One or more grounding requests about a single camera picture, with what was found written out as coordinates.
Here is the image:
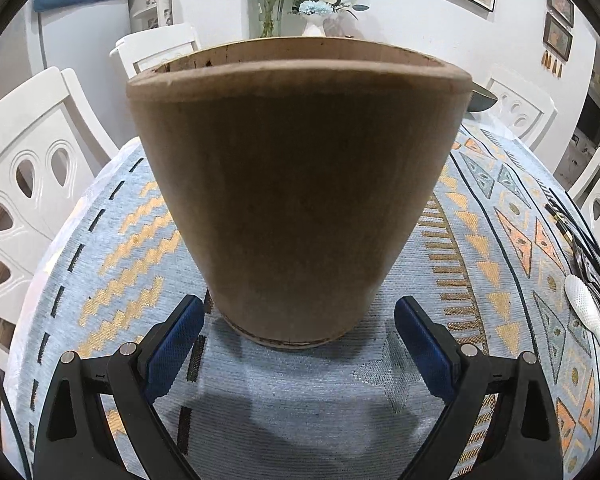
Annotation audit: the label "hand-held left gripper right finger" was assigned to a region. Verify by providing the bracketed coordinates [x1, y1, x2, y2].
[394, 295, 565, 480]

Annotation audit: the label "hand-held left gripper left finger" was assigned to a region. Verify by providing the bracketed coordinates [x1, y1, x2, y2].
[32, 294, 206, 480]

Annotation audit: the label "white rice paddle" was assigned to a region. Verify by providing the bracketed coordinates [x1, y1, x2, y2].
[564, 274, 600, 373]

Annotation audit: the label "black handled metal spoon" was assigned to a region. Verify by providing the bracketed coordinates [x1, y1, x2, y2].
[570, 237, 600, 291]

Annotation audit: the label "wooden utensil holder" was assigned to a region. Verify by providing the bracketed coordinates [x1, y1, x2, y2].
[126, 36, 473, 350]

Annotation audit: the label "blue patterned table mat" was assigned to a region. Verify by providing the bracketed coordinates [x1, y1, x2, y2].
[0, 110, 600, 480]

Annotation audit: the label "white dining chair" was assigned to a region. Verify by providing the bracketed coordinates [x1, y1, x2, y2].
[566, 147, 600, 256]
[0, 66, 121, 331]
[109, 23, 203, 81]
[482, 64, 556, 153]

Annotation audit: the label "white storage shelf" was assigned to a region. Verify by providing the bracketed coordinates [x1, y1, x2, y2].
[555, 55, 600, 183]

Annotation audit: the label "green bowl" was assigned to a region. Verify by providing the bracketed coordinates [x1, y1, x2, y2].
[467, 85, 498, 112]

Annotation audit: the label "orange hanging tassels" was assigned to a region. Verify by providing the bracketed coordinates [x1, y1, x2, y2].
[542, 50, 565, 77]

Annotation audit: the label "white refrigerator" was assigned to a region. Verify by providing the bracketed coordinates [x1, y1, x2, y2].
[0, 0, 136, 78]

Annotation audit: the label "black cable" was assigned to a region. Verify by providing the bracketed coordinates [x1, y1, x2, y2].
[0, 310, 33, 480]

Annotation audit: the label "small framed wall picture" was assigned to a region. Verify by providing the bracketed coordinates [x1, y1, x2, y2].
[542, 14, 574, 63]
[546, 0, 576, 28]

